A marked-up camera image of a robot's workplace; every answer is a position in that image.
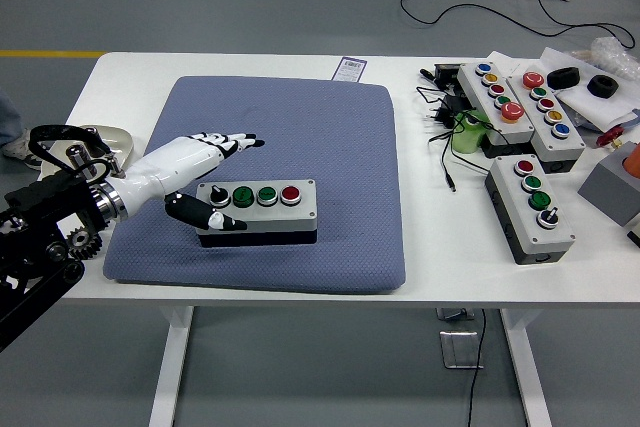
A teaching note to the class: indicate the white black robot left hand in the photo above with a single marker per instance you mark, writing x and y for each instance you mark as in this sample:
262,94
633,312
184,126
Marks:
170,162

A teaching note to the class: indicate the grey four-button control box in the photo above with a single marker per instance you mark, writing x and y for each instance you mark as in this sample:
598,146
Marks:
270,219
510,197

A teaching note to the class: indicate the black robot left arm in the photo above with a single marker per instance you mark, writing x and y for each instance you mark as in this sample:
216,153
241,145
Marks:
35,207

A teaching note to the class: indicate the grey five-button control box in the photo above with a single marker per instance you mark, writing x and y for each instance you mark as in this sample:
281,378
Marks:
474,88
525,102

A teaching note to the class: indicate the white shallow dish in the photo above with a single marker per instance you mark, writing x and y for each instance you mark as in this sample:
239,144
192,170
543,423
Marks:
117,142

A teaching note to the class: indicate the black cylindrical capacitor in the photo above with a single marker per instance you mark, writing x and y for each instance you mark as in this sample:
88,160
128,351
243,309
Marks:
80,157

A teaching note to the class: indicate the large black metal gear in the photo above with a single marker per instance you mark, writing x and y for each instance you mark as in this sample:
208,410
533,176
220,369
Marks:
90,247

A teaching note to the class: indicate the blue-grey padded mat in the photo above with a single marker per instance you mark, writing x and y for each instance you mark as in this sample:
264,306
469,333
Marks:
310,147

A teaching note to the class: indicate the person's shoe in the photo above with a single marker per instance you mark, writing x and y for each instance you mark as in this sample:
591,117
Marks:
17,147

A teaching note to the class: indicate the person's leg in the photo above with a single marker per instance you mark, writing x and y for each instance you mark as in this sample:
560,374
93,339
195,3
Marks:
7,117

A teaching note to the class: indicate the purple white label sticker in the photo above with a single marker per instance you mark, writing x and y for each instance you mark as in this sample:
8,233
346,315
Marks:
350,69

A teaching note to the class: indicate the white table leg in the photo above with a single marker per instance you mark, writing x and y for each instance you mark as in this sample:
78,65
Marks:
167,372
525,367

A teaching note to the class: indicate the black power adapter plug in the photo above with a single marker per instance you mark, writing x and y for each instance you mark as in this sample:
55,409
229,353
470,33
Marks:
452,107

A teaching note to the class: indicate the black rectangular device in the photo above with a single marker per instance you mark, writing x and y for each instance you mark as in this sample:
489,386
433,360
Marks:
445,74

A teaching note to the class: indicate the green plastic cylinder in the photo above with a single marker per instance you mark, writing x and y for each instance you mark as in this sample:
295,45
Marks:
467,139

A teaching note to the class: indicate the metal floor socket plate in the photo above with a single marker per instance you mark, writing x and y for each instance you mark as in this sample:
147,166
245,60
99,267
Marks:
457,349

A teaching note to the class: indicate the white paper sheet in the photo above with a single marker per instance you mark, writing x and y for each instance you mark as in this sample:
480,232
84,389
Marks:
585,102

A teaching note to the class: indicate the grey block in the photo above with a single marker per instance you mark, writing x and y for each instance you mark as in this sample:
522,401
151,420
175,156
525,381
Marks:
607,182

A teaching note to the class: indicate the red knob tool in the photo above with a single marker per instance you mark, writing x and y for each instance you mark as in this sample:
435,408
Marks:
610,137

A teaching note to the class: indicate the clear bubble wrap bag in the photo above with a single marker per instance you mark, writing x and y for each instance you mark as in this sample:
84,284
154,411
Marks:
610,54

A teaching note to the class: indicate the orange cylinder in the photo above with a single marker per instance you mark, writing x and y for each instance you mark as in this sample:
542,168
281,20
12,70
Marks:
634,162

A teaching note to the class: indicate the metal under-table bracket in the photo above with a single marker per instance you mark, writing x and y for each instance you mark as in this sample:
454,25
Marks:
452,314

